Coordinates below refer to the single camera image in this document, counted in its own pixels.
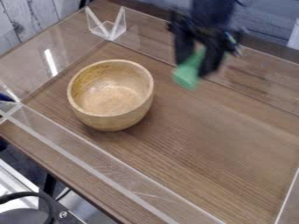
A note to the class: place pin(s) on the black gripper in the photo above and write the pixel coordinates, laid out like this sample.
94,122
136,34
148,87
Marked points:
205,19

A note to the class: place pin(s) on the green rectangular block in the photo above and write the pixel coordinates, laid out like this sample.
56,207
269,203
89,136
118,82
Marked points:
185,74

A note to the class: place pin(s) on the brown wooden bowl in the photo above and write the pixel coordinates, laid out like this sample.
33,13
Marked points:
110,94

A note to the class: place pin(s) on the black metal table leg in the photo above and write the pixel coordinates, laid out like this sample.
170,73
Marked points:
49,184

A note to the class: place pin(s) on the clear acrylic corner bracket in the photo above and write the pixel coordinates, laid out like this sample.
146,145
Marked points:
108,30

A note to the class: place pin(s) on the black bracket with screw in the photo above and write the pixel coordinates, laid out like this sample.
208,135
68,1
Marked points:
54,213

